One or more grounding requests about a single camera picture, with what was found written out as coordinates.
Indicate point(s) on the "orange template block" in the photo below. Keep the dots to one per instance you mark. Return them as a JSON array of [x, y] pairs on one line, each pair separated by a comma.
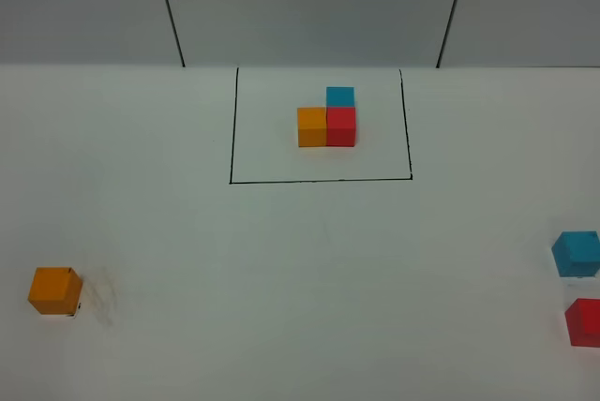
[[311, 127]]

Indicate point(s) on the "red template block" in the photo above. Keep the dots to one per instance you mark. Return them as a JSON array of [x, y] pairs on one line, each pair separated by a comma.
[[341, 126]]

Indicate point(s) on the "blue template block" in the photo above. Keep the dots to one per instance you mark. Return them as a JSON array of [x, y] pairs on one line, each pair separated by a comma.
[[340, 97]]

